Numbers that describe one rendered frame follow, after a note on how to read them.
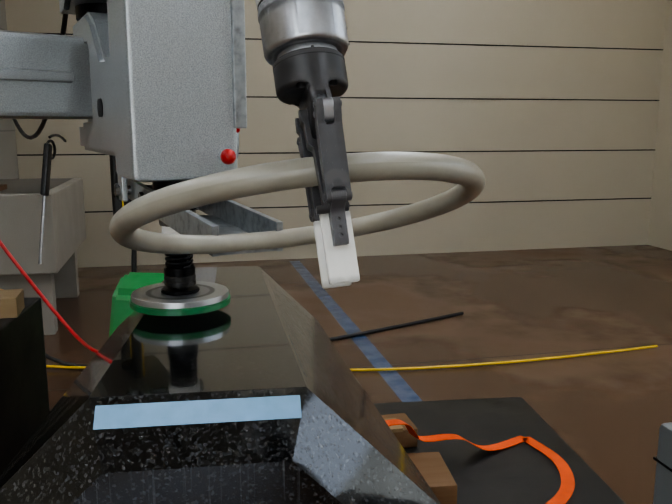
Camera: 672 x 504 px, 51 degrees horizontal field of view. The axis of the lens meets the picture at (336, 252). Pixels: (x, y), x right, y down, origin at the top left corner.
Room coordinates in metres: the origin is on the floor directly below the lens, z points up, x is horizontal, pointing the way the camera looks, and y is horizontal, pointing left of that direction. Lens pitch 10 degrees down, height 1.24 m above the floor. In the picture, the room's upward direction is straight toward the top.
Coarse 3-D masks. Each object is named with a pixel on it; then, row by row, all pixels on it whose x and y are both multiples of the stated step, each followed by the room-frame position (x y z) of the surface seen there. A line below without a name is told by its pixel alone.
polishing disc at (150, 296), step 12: (144, 288) 1.55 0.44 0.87; (156, 288) 1.55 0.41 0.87; (204, 288) 1.55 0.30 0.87; (216, 288) 1.55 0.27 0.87; (132, 300) 1.47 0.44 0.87; (144, 300) 1.44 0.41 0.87; (156, 300) 1.44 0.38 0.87; (168, 300) 1.44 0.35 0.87; (180, 300) 1.44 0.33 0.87; (192, 300) 1.44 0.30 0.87; (204, 300) 1.44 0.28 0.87; (216, 300) 1.46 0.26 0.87
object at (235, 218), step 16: (128, 192) 1.66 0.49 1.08; (144, 192) 1.52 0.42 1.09; (208, 208) 1.48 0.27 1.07; (224, 208) 1.38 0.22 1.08; (240, 208) 1.29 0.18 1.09; (176, 224) 1.28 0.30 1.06; (192, 224) 1.18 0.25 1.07; (208, 224) 1.10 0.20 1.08; (224, 224) 1.34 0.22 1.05; (240, 224) 1.30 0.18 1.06; (256, 224) 1.22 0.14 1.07; (272, 224) 1.15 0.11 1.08
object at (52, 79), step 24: (0, 48) 1.82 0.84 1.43; (24, 48) 1.85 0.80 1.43; (48, 48) 1.89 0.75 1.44; (72, 48) 1.94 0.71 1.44; (0, 72) 1.80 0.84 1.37; (24, 72) 1.84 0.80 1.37; (48, 72) 1.88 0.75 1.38; (72, 72) 1.93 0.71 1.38; (0, 96) 1.81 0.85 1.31; (24, 96) 1.85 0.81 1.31; (48, 96) 1.89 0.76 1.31; (72, 96) 1.93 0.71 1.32
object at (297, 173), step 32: (288, 160) 0.70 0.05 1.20; (352, 160) 0.71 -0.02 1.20; (384, 160) 0.72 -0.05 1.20; (416, 160) 0.74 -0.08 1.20; (448, 160) 0.77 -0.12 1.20; (160, 192) 0.73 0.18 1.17; (192, 192) 0.71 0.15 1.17; (224, 192) 0.70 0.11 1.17; (256, 192) 0.70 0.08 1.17; (448, 192) 0.99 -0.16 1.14; (480, 192) 0.90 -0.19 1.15; (128, 224) 0.78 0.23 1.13; (352, 224) 1.13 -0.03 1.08; (384, 224) 1.10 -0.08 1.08
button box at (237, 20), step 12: (240, 0) 1.47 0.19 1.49; (240, 12) 1.47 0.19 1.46; (240, 24) 1.47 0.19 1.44; (240, 36) 1.47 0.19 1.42; (240, 48) 1.47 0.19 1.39; (240, 60) 1.47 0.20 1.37; (240, 72) 1.47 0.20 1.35; (240, 84) 1.47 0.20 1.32; (240, 96) 1.47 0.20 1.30; (240, 108) 1.47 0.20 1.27; (240, 120) 1.47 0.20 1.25
